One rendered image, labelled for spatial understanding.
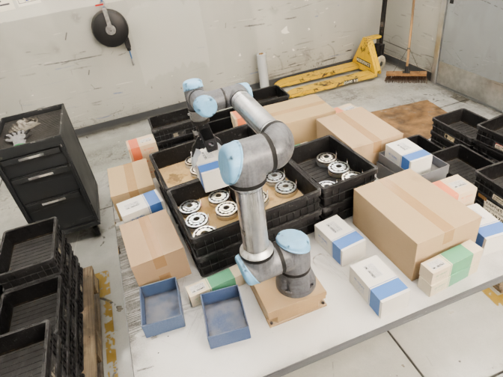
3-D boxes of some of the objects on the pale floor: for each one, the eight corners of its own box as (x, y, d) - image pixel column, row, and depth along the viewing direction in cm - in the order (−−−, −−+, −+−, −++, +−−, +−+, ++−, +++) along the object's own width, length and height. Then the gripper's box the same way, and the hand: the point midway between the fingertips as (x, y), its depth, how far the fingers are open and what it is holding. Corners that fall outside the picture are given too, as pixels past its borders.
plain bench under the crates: (502, 358, 197) (544, 258, 157) (188, 509, 163) (139, 429, 123) (337, 191, 324) (337, 111, 283) (140, 256, 290) (108, 176, 249)
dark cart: (106, 236, 313) (60, 135, 261) (46, 255, 303) (-14, 153, 251) (102, 196, 360) (63, 102, 308) (50, 211, 350) (1, 117, 298)
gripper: (219, 108, 163) (227, 150, 175) (173, 120, 159) (184, 162, 171) (225, 115, 156) (233, 158, 168) (177, 128, 152) (188, 172, 164)
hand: (210, 164), depth 167 cm, fingers closed on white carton, 13 cm apart
